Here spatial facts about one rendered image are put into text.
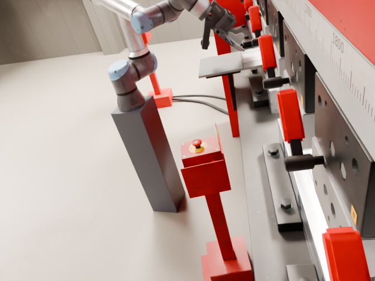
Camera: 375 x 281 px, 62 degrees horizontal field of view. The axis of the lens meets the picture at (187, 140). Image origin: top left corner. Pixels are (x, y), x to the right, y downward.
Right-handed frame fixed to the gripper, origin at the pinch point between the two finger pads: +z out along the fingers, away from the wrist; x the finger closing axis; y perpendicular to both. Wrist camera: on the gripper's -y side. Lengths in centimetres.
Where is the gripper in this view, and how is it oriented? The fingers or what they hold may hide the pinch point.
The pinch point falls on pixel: (240, 47)
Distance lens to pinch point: 130.1
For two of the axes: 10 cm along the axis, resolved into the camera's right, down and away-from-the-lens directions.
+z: 8.0, 5.2, 3.1
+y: 6.0, -6.2, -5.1
